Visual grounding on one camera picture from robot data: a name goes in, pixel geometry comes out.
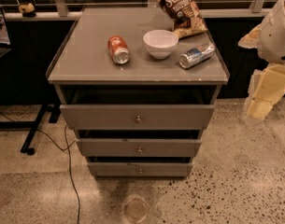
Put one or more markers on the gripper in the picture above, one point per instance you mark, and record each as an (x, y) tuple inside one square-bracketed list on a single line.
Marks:
[(277, 37)]

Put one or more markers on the grey bottom drawer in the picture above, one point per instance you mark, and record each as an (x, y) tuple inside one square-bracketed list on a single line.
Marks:
[(139, 169)]

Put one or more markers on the grey drawer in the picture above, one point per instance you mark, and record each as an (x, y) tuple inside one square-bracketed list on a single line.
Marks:
[(137, 117), (105, 147), (139, 169)]

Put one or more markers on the grey drawer cabinet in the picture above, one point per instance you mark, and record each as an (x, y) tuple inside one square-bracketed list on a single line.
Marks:
[(84, 74)]

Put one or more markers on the grey middle drawer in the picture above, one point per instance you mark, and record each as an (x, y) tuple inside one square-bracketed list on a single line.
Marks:
[(105, 147)]

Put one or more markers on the grey top drawer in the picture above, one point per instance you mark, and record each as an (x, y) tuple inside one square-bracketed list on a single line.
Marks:
[(137, 117)]

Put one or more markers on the silver blue can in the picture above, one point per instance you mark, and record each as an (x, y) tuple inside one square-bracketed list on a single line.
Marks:
[(196, 55)]

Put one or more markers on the white bowl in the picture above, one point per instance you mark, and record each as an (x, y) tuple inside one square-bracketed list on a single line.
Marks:
[(160, 43)]

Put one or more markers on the brown chip bag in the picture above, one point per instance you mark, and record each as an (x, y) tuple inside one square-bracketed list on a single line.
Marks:
[(185, 15)]

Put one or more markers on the orange soda can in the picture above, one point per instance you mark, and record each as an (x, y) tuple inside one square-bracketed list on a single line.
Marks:
[(118, 50)]

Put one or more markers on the round floor drain cover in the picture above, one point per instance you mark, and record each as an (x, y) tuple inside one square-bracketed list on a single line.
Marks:
[(135, 209)]

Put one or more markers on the small yellow figurine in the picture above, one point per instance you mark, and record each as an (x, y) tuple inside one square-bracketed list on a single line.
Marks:
[(27, 9)]

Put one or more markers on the black desk leg frame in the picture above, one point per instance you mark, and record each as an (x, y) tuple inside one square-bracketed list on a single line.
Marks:
[(31, 126)]

